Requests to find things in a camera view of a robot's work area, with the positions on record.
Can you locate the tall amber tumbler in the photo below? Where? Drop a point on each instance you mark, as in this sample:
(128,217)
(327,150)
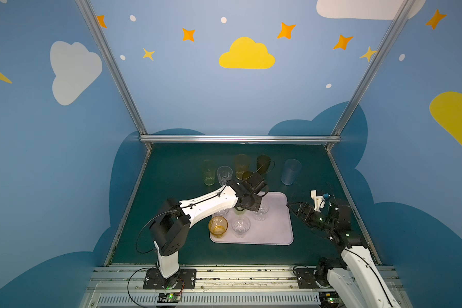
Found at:
(241,165)

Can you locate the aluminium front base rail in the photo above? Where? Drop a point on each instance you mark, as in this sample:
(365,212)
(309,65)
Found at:
(216,286)

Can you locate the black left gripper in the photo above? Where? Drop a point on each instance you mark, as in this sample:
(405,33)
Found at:
(256,185)

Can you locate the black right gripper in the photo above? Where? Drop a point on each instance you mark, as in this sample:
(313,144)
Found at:
(306,211)

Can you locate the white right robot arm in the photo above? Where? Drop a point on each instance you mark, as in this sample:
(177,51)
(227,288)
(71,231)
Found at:
(353,275)

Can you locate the aluminium left frame post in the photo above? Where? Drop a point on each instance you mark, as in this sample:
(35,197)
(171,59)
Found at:
(93,24)

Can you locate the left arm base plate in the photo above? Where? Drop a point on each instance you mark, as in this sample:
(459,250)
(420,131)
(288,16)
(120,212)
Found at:
(185,278)

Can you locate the green circuit board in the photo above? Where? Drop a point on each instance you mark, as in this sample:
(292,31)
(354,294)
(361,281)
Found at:
(169,298)
(329,300)

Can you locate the pink plastic tray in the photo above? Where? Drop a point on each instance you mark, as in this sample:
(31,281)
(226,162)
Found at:
(275,230)

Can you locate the short green glass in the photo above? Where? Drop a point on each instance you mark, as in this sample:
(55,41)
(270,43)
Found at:
(239,211)

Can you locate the frosted blue tall tumbler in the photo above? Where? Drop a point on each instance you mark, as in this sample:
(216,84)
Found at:
(291,171)

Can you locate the short brown textured cup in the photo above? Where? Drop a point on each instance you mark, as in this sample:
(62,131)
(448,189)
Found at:
(247,175)

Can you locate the left green circuit board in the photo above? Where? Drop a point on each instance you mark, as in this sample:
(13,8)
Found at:
(169,298)

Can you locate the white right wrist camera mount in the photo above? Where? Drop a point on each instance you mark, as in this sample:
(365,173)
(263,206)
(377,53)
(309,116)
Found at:
(320,199)

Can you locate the short yellow amber glass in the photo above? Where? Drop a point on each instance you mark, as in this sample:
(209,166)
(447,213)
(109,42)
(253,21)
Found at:
(218,226)

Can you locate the aluminium right frame post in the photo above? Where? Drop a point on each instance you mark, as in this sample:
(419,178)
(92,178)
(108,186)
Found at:
(394,30)

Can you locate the tall green tumbler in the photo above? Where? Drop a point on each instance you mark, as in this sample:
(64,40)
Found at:
(208,171)

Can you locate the right green circuit board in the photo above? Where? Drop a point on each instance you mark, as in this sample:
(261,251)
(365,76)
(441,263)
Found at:
(329,300)

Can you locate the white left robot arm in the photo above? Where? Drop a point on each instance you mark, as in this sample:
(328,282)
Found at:
(170,227)

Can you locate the clear faceted glass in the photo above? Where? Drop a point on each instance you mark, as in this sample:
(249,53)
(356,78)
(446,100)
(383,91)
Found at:
(222,213)
(262,212)
(240,226)
(224,174)

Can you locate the aluminium back frame rail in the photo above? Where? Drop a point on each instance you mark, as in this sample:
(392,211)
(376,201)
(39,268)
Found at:
(240,139)

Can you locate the dark brown textured tall cup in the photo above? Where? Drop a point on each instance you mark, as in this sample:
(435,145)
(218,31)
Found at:
(263,164)

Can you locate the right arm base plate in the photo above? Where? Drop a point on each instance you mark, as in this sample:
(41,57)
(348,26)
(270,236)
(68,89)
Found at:
(307,278)

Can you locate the aluminium frame post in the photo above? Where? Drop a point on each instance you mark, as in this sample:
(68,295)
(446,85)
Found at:
(394,30)
(93,24)

